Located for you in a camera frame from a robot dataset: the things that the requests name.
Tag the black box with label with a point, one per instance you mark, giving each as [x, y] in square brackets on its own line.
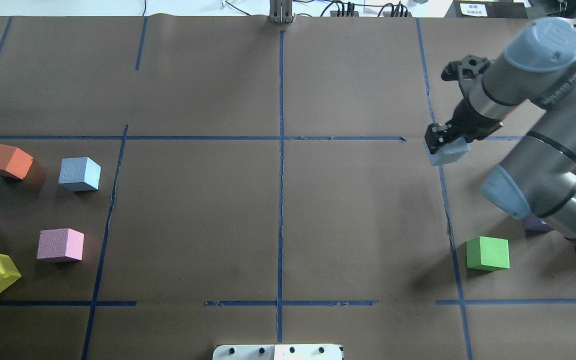
[503, 9]

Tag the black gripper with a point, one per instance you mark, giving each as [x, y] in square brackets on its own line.
[473, 120]

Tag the light blue foam block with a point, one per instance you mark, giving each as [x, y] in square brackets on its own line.
[449, 153]
[79, 174]

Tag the green foam block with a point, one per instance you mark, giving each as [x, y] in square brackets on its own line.
[487, 254]

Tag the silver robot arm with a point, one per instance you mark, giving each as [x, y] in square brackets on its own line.
[536, 177]

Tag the purple foam block right side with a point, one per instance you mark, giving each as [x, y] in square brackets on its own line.
[534, 224]

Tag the white camera stand base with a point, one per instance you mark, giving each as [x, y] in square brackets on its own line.
[300, 351]

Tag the pink foam block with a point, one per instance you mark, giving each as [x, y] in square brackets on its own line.
[60, 245]

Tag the orange foam block left side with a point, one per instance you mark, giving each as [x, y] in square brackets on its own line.
[14, 162]

